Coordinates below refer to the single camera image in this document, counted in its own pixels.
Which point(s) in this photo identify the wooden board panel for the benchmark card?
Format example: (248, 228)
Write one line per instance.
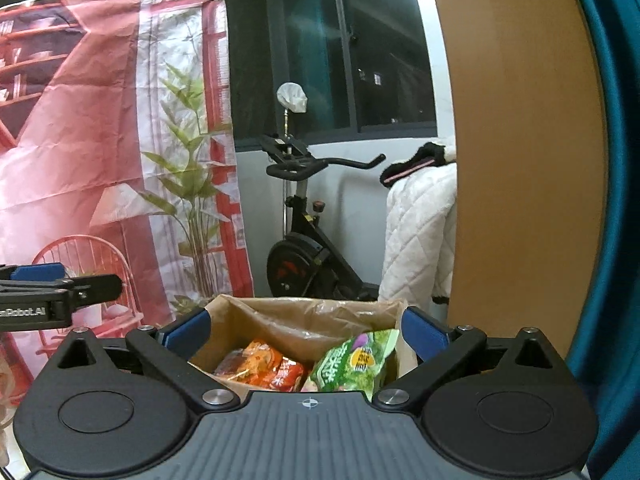
(531, 141)

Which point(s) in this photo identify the white quilted blanket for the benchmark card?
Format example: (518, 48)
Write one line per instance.
(420, 235)

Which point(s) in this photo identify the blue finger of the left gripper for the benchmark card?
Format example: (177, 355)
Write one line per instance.
(34, 272)
(91, 289)

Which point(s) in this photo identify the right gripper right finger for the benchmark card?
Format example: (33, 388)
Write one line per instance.
(424, 335)

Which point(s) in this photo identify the green snack bag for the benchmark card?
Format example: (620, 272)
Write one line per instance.
(357, 364)

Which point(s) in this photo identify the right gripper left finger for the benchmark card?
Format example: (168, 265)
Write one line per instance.
(187, 334)

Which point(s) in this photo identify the black exercise bike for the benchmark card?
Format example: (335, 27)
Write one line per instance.
(305, 263)

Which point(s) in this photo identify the brown cardboard box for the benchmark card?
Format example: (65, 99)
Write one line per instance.
(301, 329)

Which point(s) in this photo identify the red printed backdrop cloth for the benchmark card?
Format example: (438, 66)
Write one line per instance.
(117, 152)

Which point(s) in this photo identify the black fuzzy garment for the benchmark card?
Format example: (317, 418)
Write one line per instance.
(428, 155)

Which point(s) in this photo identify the orange snack packet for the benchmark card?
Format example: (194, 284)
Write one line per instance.
(262, 366)

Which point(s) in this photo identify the dark window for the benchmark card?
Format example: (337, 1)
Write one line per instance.
(363, 65)

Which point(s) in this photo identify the teal curtain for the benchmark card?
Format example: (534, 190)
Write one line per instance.
(604, 355)

